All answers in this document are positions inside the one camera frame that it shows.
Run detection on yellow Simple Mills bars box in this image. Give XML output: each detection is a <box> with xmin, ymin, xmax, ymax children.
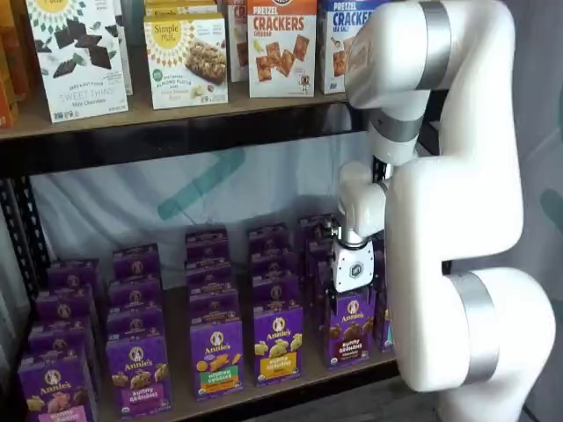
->
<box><xmin>143</xmin><ymin>11</ymin><xmax>230</xmax><ymax>111</ymax></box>
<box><xmin>144</xmin><ymin>0</ymin><xmax>221</xmax><ymax>18</ymax></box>

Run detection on purple Annie's snack box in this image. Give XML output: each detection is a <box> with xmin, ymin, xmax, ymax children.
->
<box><xmin>252</xmin><ymin>274</ymin><xmax>303</xmax><ymax>309</ymax></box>
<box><xmin>112</xmin><ymin>244</ymin><xmax>163</xmax><ymax>280</ymax></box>
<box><xmin>185</xmin><ymin>258</ymin><xmax>239</xmax><ymax>294</ymax></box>
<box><xmin>184</xmin><ymin>226</ymin><xmax>230</xmax><ymax>264</ymax></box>
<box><xmin>27</xmin><ymin>319</ymin><xmax>97</xmax><ymax>358</ymax></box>
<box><xmin>47</xmin><ymin>258</ymin><xmax>101</xmax><ymax>292</ymax></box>
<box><xmin>34</xmin><ymin>287</ymin><xmax>96</xmax><ymax>324</ymax></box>
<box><xmin>249</xmin><ymin>249</ymin><xmax>294</xmax><ymax>278</ymax></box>
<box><xmin>246</xmin><ymin>223</ymin><xmax>290</xmax><ymax>254</ymax></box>
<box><xmin>188</xmin><ymin>289</ymin><xmax>242</xmax><ymax>326</ymax></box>
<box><xmin>107</xmin><ymin>276</ymin><xmax>166</xmax><ymax>311</ymax></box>
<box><xmin>106</xmin><ymin>306</ymin><xmax>167</xmax><ymax>342</ymax></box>

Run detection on purple Annie's box orange label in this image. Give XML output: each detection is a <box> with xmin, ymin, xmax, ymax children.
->
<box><xmin>189</xmin><ymin>319</ymin><xmax>245</xmax><ymax>401</ymax></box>

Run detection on orange-yellow snack box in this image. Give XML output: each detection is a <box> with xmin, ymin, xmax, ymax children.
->
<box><xmin>0</xmin><ymin>0</ymin><xmax>33</xmax><ymax>100</ymax></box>
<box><xmin>0</xmin><ymin>41</ymin><xmax>21</xmax><ymax>129</ymax></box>

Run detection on orange pretzel crackers box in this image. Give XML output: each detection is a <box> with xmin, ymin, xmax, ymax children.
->
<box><xmin>245</xmin><ymin>0</ymin><xmax>318</xmax><ymax>98</ymax></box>
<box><xmin>226</xmin><ymin>0</ymin><xmax>251</xmax><ymax>84</ymax></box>

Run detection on grey curtain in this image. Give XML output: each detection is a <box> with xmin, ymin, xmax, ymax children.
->
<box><xmin>512</xmin><ymin>0</ymin><xmax>563</xmax><ymax>422</ymax></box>

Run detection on black metal shelving rack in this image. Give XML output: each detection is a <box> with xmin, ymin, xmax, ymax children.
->
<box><xmin>0</xmin><ymin>98</ymin><xmax>441</xmax><ymax>422</ymax></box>

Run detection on blue pretzel crackers box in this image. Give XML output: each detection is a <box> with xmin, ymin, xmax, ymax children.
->
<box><xmin>318</xmin><ymin>0</ymin><xmax>377</xmax><ymax>95</ymax></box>

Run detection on white Simple Mills sweet thins box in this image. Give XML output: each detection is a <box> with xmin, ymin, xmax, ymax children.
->
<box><xmin>25</xmin><ymin>0</ymin><xmax>130</xmax><ymax>124</ymax></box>
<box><xmin>112</xmin><ymin>0</ymin><xmax>135</xmax><ymax>97</ymax></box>

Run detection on purple Annie's box yellow patch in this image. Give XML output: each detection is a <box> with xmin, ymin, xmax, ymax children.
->
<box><xmin>252</xmin><ymin>305</ymin><xmax>305</xmax><ymax>388</ymax></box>

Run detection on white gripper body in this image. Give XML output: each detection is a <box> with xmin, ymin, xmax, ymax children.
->
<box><xmin>330</xmin><ymin>239</ymin><xmax>377</xmax><ymax>294</ymax></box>

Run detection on purple Annie's bunny grahams box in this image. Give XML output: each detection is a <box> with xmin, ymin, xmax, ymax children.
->
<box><xmin>105</xmin><ymin>333</ymin><xmax>173</xmax><ymax>417</ymax></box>

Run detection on white backdrop cloth teal logo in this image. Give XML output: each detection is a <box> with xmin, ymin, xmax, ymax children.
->
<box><xmin>28</xmin><ymin>131</ymin><xmax>375</xmax><ymax>287</ymax></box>

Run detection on purple Annie's box pink patch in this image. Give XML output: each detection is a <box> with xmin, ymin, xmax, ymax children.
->
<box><xmin>17</xmin><ymin>351</ymin><xmax>99</xmax><ymax>422</ymax></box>

